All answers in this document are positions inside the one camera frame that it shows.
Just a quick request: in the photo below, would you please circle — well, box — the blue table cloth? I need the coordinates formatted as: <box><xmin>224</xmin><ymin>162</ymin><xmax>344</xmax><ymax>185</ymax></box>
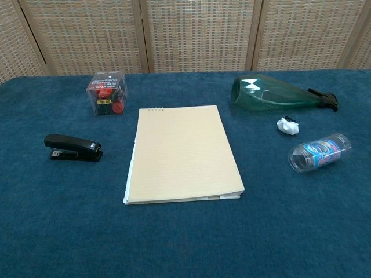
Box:
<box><xmin>0</xmin><ymin>68</ymin><xmax>371</xmax><ymax>278</ymax></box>

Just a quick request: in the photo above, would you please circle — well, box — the cream paper notepad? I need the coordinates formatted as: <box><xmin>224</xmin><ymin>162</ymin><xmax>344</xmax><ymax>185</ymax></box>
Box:
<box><xmin>122</xmin><ymin>105</ymin><xmax>245</xmax><ymax>206</ymax></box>

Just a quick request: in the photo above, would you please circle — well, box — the green spray bottle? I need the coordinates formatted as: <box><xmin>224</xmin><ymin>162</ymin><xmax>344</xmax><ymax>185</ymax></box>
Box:
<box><xmin>230</xmin><ymin>74</ymin><xmax>339</xmax><ymax>113</ymax></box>

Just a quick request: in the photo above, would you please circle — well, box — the clear plastic capsule box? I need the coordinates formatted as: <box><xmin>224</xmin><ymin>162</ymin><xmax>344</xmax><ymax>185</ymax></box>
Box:
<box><xmin>86</xmin><ymin>71</ymin><xmax>129</xmax><ymax>117</ymax></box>

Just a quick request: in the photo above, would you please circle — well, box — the woven folding screen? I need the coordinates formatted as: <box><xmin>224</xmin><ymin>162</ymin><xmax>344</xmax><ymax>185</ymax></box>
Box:
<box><xmin>0</xmin><ymin>0</ymin><xmax>371</xmax><ymax>85</ymax></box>

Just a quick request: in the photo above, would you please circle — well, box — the black stapler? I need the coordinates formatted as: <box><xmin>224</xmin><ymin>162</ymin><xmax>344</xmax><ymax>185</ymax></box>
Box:
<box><xmin>43</xmin><ymin>134</ymin><xmax>104</xmax><ymax>162</ymax></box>

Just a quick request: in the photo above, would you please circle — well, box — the clear plastic labelled jar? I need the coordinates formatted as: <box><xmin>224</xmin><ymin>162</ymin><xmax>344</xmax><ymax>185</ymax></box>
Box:
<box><xmin>288</xmin><ymin>133</ymin><xmax>353</xmax><ymax>174</ymax></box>

